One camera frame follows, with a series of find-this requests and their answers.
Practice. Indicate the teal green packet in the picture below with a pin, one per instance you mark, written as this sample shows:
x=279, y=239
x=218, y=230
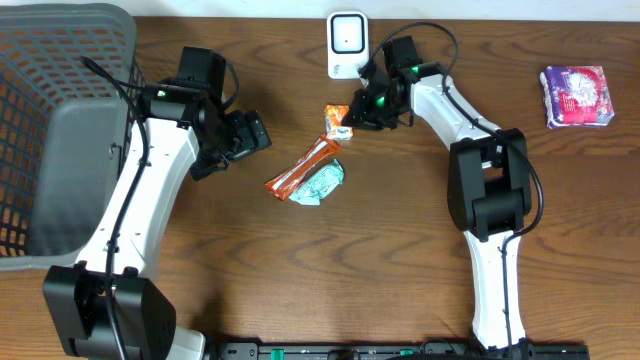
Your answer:
x=317, y=187

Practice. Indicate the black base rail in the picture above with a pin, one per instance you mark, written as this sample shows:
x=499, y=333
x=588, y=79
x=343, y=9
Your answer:
x=431, y=350

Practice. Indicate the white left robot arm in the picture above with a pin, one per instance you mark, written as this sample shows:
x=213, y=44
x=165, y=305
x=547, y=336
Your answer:
x=106, y=305

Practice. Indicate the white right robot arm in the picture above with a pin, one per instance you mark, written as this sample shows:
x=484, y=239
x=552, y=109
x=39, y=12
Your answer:
x=490, y=189

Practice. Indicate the white barcode scanner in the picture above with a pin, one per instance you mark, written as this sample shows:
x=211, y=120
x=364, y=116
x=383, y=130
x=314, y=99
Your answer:
x=347, y=44

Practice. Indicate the small orange juice carton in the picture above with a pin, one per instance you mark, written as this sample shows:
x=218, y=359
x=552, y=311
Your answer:
x=334, y=114

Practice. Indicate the orange snack bar wrapper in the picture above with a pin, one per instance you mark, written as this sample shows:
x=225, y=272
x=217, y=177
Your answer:
x=283, y=185

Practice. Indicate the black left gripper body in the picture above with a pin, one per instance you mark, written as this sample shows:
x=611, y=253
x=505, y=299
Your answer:
x=248, y=138

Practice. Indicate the grey plastic lattice basket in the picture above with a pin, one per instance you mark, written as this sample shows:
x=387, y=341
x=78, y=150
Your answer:
x=65, y=131

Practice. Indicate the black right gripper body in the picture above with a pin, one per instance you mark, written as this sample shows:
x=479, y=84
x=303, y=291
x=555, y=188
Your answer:
x=370, y=107

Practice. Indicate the floral red purple packet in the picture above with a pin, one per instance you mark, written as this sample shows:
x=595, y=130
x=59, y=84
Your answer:
x=576, y=97

